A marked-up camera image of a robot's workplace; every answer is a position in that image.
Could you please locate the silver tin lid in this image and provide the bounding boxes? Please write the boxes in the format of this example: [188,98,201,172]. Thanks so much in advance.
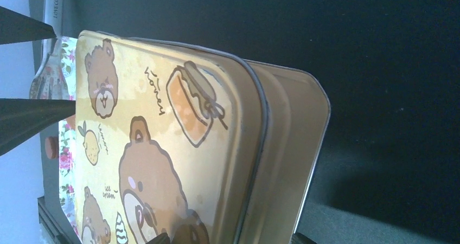
[74,30,269,243]

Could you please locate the floral cookie tray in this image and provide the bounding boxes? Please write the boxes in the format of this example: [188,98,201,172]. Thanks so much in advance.
[58,36,80,237]

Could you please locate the gold cookie tin box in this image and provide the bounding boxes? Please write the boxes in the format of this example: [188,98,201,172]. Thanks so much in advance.
[239,61,330,243]

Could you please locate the white handled metal tongs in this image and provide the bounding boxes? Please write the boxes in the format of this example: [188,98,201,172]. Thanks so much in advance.
[29,0,69,100]

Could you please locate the brown round chocolate cookie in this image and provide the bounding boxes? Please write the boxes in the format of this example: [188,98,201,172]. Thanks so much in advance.
[44,136,59,159]

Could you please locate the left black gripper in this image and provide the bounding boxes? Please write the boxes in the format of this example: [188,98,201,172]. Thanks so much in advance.
[0,5,77,157]

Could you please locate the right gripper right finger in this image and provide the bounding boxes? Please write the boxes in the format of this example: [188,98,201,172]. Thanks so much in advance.
[290,233,316,244]

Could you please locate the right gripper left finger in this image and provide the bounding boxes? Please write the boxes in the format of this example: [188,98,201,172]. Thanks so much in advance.
[151,233,171,244]

